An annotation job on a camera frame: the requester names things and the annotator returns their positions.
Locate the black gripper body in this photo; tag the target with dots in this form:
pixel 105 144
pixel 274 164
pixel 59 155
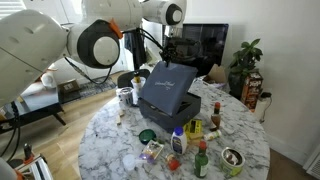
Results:
pixel 181 50

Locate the blue box lid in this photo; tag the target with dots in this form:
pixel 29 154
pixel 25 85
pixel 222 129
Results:
pixel 167 84

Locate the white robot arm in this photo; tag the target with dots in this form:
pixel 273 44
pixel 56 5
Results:
pixel 30 41

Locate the blue open box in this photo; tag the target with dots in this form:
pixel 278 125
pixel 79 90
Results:
pixel 184 110

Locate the green round plastic lid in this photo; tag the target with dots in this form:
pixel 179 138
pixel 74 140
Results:
pixel 146 135

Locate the orange snack box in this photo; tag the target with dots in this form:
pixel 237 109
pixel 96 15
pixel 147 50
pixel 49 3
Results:
pixel 251 90

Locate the black flat screen television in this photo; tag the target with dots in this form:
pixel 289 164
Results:
pixel 212 38

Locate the clear cup with bottle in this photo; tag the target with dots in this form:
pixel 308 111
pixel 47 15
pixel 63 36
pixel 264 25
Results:
pixel 137 82

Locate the steel tumbler cup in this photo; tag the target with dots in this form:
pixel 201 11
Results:
pixel 125 96

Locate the potted green plant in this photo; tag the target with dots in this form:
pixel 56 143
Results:
pixel 244 62

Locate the wooden block on table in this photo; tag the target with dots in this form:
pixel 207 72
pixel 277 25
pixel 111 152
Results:
pixel 119 116

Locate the brown hot sauce bottle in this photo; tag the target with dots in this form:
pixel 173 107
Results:
pixel 216 117

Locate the white bottle blue cap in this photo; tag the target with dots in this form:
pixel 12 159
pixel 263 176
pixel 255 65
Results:
pixel 179 140

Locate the small white tube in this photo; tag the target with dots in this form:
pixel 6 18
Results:
pixel 212 135

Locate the clear plastic measuring scoop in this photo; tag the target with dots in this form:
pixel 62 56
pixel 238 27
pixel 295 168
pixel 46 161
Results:
pixel 130 162

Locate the green glass bottle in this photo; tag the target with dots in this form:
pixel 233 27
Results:
pixel 201 161

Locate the green round tin can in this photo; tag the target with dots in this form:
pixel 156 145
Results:
pixel 231 162

